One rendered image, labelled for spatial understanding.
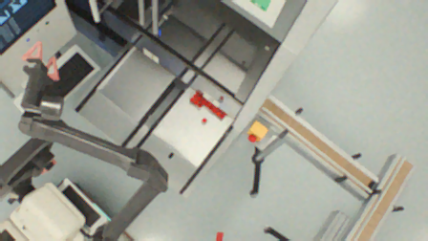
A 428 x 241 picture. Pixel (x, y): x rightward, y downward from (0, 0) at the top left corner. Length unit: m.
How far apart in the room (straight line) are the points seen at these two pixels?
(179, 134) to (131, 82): 0.34
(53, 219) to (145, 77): 0.91
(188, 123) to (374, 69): 1.88
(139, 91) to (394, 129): 2.04
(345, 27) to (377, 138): 0.91
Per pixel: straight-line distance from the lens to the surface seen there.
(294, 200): 3.01
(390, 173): 2.24
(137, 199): 1.42
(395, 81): 3.55
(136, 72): 2.12
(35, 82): 1.31
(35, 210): 1.53
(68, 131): 1.32
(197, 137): 2.03
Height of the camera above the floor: 2.86
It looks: 75 degrees down
